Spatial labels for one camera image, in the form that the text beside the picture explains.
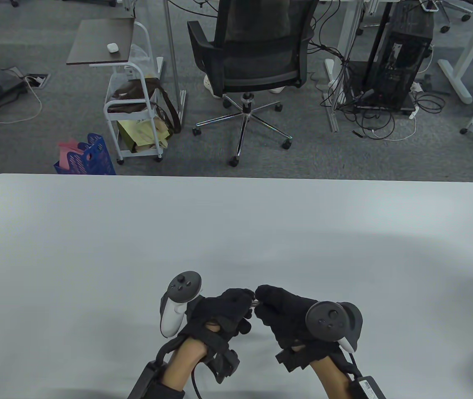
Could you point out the person's left hand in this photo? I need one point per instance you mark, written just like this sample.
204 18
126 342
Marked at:
219 311

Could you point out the person's right hand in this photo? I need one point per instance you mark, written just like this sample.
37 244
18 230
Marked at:
286 314

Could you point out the silver screw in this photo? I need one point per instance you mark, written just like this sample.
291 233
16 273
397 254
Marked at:
257 302

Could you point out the person's left forearm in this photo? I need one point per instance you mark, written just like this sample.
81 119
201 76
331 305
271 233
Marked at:
180 361

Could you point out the black forearm pack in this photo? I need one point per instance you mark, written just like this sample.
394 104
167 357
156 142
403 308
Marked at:
369 388
147 380

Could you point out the person's right forearm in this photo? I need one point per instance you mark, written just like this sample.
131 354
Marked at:
332 374

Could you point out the white and black controller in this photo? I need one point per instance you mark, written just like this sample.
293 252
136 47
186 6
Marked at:
325 320
170 318

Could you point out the blue plastic basket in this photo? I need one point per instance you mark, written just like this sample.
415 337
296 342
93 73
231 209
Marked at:
95 160

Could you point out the yellow-green paper bag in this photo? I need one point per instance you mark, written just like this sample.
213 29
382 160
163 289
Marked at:
136 131

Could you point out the pink paper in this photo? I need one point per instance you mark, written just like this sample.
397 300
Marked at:
68 149

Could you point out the brown bag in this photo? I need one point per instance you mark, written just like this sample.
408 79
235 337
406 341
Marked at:
130 91

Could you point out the black mesh office chair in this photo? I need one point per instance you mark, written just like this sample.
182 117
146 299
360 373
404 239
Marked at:
257 54

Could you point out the white power adapter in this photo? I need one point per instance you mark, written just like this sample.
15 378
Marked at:
416 86

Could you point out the silver aluminium pole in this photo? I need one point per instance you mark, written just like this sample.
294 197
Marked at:
172 50

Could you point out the clear plastic bag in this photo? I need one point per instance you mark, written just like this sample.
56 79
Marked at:
138 54

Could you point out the black computer tower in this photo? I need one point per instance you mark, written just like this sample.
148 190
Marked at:
398 62

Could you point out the white earbud case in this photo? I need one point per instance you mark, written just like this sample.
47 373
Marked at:
112 48

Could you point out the white desk leg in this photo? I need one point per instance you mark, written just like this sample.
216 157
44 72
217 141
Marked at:
454 77
349 33

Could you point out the floor socket box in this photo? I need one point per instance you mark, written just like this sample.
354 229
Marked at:
37 80

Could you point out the white cart with brown top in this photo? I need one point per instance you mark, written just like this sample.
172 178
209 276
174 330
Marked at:
99 41

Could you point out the grey office chair base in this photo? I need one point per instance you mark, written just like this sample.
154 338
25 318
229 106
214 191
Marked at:
444 28

